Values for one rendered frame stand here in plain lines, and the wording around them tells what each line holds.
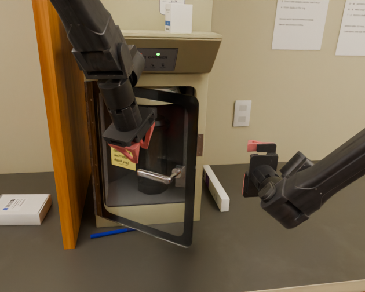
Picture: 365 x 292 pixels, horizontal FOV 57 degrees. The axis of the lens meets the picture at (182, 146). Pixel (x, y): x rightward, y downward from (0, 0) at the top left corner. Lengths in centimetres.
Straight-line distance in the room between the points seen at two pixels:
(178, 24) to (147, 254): 60
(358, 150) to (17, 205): 96
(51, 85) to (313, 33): 104
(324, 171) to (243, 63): 87
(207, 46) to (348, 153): 39
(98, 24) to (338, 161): 42
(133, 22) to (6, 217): 68
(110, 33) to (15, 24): 83
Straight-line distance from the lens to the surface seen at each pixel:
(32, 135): 143
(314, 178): 60
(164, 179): 76
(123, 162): 88
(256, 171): 78
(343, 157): 58
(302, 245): 106
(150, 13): 87
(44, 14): 80
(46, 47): 80
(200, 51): 81
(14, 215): 113
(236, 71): 139
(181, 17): 80
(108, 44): 55
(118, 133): 67
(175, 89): 96
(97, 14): 54
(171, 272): 91
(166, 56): 81
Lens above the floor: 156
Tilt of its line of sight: 22 degrees down
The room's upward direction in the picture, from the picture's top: 2 degrees clockwise
